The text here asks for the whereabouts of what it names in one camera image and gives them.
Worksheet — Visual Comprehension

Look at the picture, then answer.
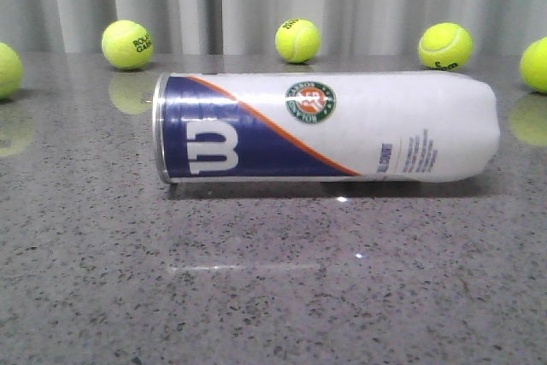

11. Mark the far right yellow tennis ball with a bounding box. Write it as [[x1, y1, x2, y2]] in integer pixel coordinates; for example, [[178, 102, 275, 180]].
[[520, 37, 547, 93]]

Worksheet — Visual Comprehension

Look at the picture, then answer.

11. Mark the centre yellow tennis ball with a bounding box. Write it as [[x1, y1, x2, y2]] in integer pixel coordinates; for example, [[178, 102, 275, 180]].
[[275, 19, 321, 63]]

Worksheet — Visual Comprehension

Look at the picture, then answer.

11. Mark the far left yellow tennis ball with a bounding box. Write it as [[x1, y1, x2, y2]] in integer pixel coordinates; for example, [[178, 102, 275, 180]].
[[0, 43, 24, 100]]

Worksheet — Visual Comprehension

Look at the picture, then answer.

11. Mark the yellow Roland Garros tennis ball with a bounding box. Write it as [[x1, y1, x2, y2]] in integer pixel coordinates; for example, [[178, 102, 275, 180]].
[[102, 20, 154, 70]]

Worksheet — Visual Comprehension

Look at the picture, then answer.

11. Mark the grey pleated curtain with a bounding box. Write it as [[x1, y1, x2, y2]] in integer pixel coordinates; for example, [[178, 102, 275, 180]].
[[0, 0, 547, 57]]

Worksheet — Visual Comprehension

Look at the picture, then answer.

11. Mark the white blue Wilson tennis can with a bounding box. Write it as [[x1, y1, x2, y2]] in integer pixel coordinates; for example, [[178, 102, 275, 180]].
[[152, 71, 500, 183]]

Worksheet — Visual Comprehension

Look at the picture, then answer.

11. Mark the yellow Wilson tennis ball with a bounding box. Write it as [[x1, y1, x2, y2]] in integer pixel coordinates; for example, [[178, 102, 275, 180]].
[[417, 22, 473, 71]]

